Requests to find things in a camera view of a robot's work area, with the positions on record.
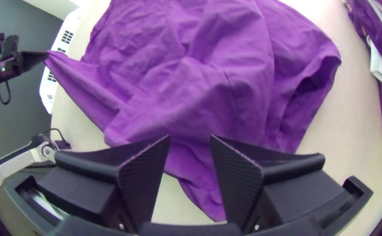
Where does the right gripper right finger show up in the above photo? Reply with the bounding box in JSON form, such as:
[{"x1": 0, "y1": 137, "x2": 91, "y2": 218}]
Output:
[{"x1": 209, "y1": 135, "x2": 345, "y2": 231}]

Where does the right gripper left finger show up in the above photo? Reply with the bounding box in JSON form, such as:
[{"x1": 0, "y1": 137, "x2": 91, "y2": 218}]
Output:
[{"x1": 37, "y1": 135, "x2": 171, "y2": 233}]

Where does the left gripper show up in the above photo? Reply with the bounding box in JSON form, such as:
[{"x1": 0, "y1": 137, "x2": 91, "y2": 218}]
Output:
[{"x1": 12, "y1": 51, "x2": 49, "y2": 75}]

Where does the black t-shirt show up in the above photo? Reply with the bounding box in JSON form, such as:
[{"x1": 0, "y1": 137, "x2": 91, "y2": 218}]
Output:
[{"x1": 44, "y1": 0, "x2": 342, "y2": 223}]

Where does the white laundry basket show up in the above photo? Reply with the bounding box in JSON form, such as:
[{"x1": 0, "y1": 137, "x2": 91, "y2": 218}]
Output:
[{"x1": 39, "y1": 8, "x2": 87, "y2": 115}]

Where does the pile of folded clothes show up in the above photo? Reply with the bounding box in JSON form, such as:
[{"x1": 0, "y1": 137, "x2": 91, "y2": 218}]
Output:
[{"x1": 343, "y1": 0, "x2": 382, "y2": 141}]

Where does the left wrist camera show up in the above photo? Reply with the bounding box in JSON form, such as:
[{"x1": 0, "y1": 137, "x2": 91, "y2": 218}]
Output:
[{"x1": 2, "y1": 34, "x2": 20, "y2": 56}]

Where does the black cable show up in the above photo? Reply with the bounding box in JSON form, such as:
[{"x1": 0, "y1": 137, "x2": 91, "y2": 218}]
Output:
[
  {"x1": 42, "y1": 128, "x2": 71, "y2": 149},
  {"x1": 0, "y1": 80, "x2": 12, "y2": 105}
]

